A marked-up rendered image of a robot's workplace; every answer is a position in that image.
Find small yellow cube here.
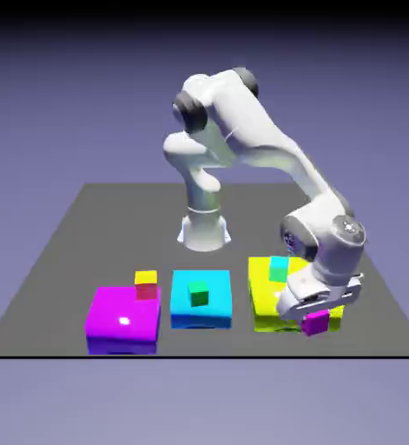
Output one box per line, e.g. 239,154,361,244
135,269,158,286

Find small magenta cube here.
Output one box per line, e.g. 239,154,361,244
300,309,331,337

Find large magenta box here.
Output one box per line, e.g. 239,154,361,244
84,285,162,355

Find small cyan cube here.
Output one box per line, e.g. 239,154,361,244
268,256,290,284

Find small red cube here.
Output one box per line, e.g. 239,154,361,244
135,282,158,301

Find large cyan box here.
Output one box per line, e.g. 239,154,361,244
169,269,234,330

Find large yellow box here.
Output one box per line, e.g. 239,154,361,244
247,256,345,334

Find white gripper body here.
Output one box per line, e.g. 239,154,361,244
275,273,364,322

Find small green cube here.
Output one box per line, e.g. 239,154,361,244
188,280,210,308

